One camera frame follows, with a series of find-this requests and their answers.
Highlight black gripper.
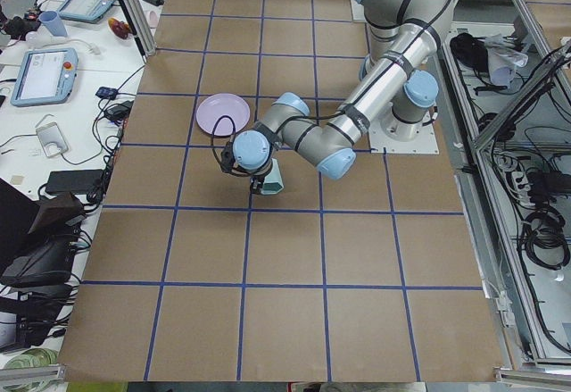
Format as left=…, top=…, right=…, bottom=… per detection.
left=219, top=141, right=272, bottom=195

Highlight mint green faceted cup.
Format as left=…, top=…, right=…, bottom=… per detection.
left=261, top=158, right=284, bottom=196

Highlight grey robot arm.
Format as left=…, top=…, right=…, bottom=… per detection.
left=214, top=0, right=454, bottom=194

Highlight lilac plate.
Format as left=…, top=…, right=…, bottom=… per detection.
left=196, top=93, right=251, bottom=137

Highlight pink paper cup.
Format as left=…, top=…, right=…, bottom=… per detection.
left=145, top=10, right=159, bottom=29

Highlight light blue plastic cup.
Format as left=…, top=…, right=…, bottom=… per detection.
left=38, top=10, right=68, bottom=38

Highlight amber glossy object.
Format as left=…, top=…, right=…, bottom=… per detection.
left=107, top=18, right=131, bottom=39

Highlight teach pendant near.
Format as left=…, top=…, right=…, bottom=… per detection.
left=11, top=48, right=79, bottom=107

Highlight teach pendant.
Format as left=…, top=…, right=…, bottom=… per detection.
left=11, top=48, right=79, bottom=107
left=57, top=0, right=115, bottom=23

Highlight teach pendant far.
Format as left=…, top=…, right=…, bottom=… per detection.
left=57, top=0, right=115, bottom=23

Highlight aluminium frame post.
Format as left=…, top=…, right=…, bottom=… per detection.
left=119, top=0, right=156, bottom=58

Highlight coiled black cables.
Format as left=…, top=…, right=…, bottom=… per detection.
left=517, top=208, right=567, bottom=272

